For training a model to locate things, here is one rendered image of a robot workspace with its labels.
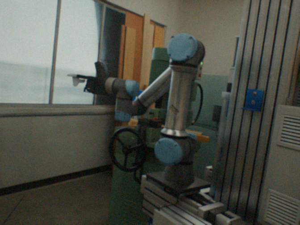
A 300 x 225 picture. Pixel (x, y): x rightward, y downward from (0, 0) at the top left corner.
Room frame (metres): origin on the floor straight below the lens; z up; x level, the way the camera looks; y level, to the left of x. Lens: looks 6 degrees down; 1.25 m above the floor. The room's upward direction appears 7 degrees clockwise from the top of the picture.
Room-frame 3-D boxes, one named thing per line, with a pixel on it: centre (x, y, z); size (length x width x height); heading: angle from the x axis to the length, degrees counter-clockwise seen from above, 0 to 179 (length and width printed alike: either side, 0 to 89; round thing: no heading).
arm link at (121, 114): (1.29, 0.12, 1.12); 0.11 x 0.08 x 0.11; 154
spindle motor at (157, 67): (2.04, -0.05, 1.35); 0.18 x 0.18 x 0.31
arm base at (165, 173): (1.28, -0.17, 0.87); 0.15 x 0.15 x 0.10
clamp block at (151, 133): (1.85, 0.00, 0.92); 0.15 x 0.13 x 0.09; 61
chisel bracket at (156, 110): (2.06, -0.06, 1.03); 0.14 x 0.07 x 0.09; 151
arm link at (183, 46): (1.16, -0.11, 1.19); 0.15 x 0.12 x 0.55; 154
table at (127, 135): (1.92, -0.04, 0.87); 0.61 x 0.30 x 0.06; 61
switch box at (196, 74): (2.25, -0.33, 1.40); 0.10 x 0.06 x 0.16; 151
